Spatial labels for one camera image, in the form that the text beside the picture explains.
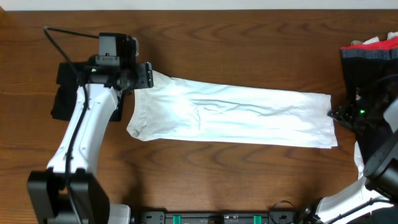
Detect white t-shirt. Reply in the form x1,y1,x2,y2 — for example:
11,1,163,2
126,72,338,149

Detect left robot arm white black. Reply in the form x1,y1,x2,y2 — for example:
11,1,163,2
27,60,154,223

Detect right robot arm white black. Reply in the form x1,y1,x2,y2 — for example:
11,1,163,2
308,90,397,223

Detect black garment with red band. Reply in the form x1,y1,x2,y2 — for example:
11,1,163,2
340,37,397,163

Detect white cloth under pile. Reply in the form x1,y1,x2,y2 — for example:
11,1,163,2
351,32,397,179

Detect folded black shirt with logo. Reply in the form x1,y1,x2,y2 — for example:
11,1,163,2
51,62,121,121

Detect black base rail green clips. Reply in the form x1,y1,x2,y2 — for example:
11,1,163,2
130,200,314,224

